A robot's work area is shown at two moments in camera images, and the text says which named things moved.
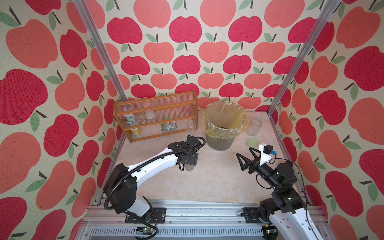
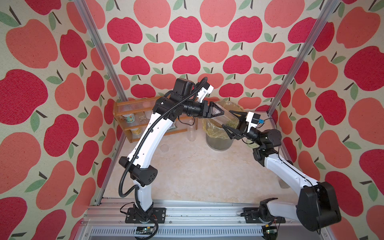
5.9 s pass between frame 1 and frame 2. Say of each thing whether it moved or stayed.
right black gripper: moved
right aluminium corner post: stayed
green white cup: stayed
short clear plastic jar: moved
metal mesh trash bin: stayed
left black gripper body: moved
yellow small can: stayed
